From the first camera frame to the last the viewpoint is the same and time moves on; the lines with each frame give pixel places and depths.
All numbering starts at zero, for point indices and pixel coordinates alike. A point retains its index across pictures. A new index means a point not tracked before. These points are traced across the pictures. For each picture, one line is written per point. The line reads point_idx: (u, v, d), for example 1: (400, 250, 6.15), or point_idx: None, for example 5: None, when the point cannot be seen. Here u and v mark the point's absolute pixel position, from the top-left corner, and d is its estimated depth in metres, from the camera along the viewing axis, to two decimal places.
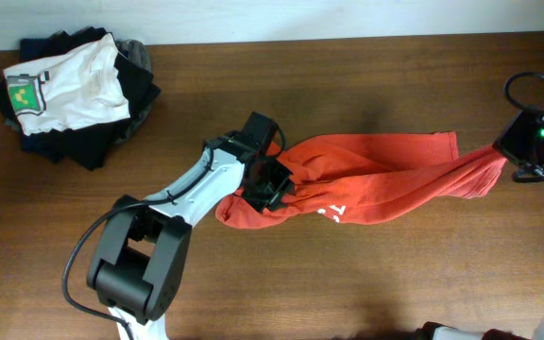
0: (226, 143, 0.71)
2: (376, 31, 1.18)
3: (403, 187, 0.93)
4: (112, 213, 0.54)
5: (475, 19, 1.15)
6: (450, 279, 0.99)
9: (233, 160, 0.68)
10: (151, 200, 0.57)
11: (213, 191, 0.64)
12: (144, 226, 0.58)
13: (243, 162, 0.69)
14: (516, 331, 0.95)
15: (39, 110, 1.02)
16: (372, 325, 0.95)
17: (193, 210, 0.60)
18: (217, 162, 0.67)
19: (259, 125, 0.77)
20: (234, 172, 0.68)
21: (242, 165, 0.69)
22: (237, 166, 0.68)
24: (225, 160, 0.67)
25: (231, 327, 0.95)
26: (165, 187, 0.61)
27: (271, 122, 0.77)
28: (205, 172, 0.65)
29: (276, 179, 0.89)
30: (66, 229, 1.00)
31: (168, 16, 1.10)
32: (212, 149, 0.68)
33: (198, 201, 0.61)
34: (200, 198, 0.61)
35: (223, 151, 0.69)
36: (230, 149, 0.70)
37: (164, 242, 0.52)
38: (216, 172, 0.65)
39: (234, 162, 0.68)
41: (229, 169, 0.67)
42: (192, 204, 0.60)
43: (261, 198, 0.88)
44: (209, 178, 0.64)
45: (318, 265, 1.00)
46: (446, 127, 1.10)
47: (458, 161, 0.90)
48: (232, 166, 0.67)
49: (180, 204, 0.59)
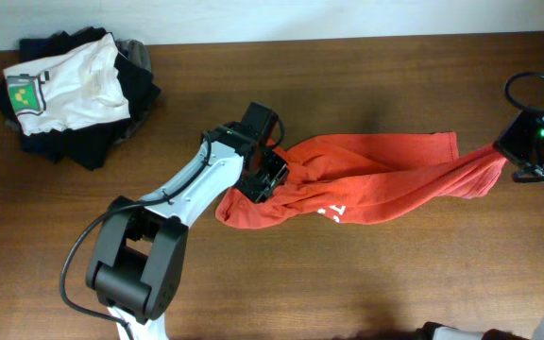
0: (225, 134, 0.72)
2: (376, 31, 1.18)
3: (402, 187, 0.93)
4: (108, 214, 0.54)
5: (474, 19, 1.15)
6: (450, 280, 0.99)
9: (231, 153, 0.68)
10: (147, 201, 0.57)
11: (212, 185, 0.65)
12: (140, 226, 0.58)
13: (241, 155, 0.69)
14: (517, 331, 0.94)
15: (39, 110, 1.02)
16: (372, 325, 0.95)
17: (190, 209, 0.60)
18: (216, 156, 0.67)
19: (259, 114, 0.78)
20: (233, 165, 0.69)
21: (240, 158, 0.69)
22: (235, 160, 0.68)
24: (223, 154, 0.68)
25: (231, 327, 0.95)
26: (161, 185, 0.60)
27: (271, 111, 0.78)
28: (203, 164, 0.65)
29: (273, 170, 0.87)
30: (65, 229, 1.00)
31: (168, 16, 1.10)
32: (211, 143, 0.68)
33: (195, 198, 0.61)
34: (198, 196, 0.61)
35: (221, 145, 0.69)
36: (230, 142, 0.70)
37: (161, 243, 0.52)
38: (214, 166, 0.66)
39: (232, 156, 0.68)
41: (227, 163, 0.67)
42: (189, 202, 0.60)
43: (257, 189, 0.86)
44: (209, 173, 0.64)
45: (318, 265, 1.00)
46: (446, 127, 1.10)
47: (457, 161, 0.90)
48: (230, 160, 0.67)
49: (178, 203, 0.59)
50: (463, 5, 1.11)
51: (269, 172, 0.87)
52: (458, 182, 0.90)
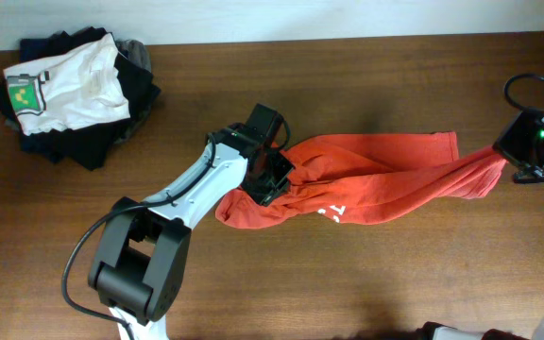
0: (230, 137, 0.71)
2: (376, 31, 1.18)
3: (402, 189, 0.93)
4: (111, 215, 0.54)
5: (474, 19, 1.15)
6: (450, 280, 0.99)
9: (235, 155, 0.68)
10: (150, 202, 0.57)
11: (214, 187, 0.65)
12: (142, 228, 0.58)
13: (245, 157, 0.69)
14: (515, 330, 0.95)
15: (39, 110, 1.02)
16: (372, 325, 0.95)
17: (193, 211, 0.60)
18: (221, 159, 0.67)
19: (264, 118, 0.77)
20: (237, 167, 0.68)
21: (244, 161, 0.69)
22: (240, 161, 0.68)
24: (227, 156, 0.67)
25: (230, 327, 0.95)
26: (165, 186, 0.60)
27: (276, 113, 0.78)
28: (208, 167, 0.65)
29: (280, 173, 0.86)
30: (66, 229, 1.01)
31: (168, 16, 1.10)
32: (214, 144, 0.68)
33: (198, 200, 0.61)
34: (201, 198, 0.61)
35: (225, 146, 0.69)
36: (234, 144, 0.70)
37: (163, 245, 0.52)
38: (217, 169, 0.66)
39: (236, 158, 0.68)
41: (231, 165, 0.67)
42: (193, 205, 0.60)
43: (262, 191, 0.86)
44: (212, 175, 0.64)
45: (318, 264, 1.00)
46: (445, 127, 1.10)
47: (458, 161, 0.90)
48: (235, 162, 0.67)
49: (183, 205, 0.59)
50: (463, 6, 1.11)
51: (275, 175, 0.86)
52: (457, 184, 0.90)
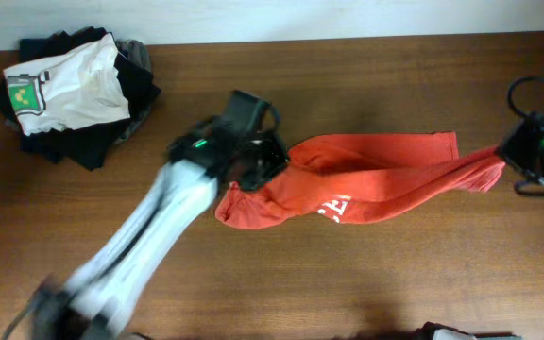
0: (202, 139, 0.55)
2: (379, 32, 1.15)
3: (402, 189, 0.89)
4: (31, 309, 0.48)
5: (482, 20, 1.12)
6: (450, 280, 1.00)
9: (197, 178, 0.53)
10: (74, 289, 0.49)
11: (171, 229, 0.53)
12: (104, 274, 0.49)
13: (211, 179, 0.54)
14: (507, 329, 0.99)
15: (39, 110, 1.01)
16: (372, 325, 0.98)
17: (144, 269, 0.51)
18: (188, 181, 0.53)
19: (241, 106, 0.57)
20: (201, 195, 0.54)
21: (210, 184, 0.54)
22: (203, 187, 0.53)
24: (185, 183, 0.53)
25: (232, 327, 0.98)
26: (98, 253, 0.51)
27: (258, 100, 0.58)
28: (170, 192, 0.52)
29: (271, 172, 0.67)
30: (73, 233, 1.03)
31: (167, 16, 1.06)
32: (169, 170, 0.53)
33: (151, 254, 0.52)
34: (157, 245, 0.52)
35: (182, 168, 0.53)
36: (201, 163, 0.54)
37: None
38: (190, 193, 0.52)
39: (197, 184, 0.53)
41: (188, 199, 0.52)
42: (144, 262, 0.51)
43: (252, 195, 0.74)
44: (178, 206, 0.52)
45: (318, 265, 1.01)
46: (440, 128, 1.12)
47: (458, 160, 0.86)
48: (195, 192, 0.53)
49: (130, 266, 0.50)
50: (474, 5, 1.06)
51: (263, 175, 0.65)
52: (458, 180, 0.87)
